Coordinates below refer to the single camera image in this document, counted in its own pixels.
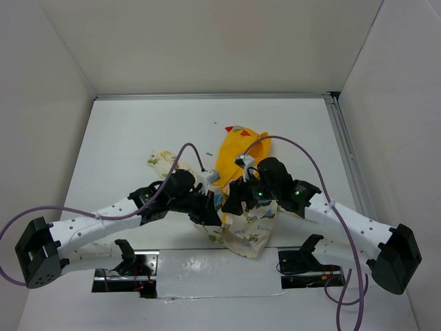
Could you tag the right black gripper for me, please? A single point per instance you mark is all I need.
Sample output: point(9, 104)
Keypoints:
point(233, 204)

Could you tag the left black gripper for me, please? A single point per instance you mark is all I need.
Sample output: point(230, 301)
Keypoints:
point(207, 207)

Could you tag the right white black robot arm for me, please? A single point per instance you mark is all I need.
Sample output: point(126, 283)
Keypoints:
point(390, 255)

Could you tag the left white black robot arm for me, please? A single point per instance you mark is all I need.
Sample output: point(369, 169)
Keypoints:
point(46, 251)

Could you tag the white tape sheet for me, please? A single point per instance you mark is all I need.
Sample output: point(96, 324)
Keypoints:
point(216, 273)

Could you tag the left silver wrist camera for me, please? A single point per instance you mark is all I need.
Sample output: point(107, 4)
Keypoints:
point(206, 179)

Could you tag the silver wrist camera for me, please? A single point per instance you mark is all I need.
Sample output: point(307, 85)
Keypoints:
point(245, 162)
point(206, 179)

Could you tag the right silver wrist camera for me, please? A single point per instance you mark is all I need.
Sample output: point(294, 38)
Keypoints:
point(245, 162)

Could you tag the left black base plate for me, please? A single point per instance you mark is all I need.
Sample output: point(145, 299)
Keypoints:
point(140, 278)

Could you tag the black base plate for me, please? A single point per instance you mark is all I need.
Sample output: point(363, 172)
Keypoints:
point(140, 278)
point(299, 269)

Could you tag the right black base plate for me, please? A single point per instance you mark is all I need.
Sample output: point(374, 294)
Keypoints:
point(299, 269)

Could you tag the aluminium frame rail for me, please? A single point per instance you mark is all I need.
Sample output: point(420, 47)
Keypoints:
point(123, 130)

